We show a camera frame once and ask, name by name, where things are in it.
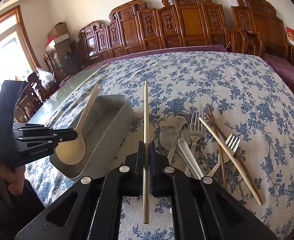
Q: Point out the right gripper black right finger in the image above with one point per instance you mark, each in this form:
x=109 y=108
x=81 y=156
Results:
x=192 y=212

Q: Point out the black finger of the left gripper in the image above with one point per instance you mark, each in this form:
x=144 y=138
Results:
x=62 y=134

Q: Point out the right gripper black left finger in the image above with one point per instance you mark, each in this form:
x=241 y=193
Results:
x=125 y=180

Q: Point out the large cream plastic spoon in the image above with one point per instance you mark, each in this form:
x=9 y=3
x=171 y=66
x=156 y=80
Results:
x=72 y=152

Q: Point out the metal spoon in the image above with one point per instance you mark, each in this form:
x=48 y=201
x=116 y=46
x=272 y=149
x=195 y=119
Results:
x=167 y=138

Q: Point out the metal fork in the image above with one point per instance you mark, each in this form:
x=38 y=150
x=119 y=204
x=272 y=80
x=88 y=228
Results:
x=195 y=129

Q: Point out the person's left hand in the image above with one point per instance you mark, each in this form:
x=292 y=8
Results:
x=15 y=179

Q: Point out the wooden side chair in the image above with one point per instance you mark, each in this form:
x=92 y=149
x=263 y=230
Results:
x=31 y=99

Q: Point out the grey metal tray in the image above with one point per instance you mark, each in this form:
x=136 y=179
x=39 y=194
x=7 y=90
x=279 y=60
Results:
x=106 y=126

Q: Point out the cardboard boxes stack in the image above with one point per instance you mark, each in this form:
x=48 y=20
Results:
x=58 y=40

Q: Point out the blue floral tablecloth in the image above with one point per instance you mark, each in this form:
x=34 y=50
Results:
x=245 y=96

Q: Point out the purple seat cushion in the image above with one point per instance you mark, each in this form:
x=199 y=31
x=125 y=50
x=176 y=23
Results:
x=282 y=67

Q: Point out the carved wooden armchair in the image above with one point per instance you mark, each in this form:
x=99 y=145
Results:
x=265 y=31

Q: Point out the red gift box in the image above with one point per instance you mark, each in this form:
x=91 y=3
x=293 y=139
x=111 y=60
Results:
x=290 y=34

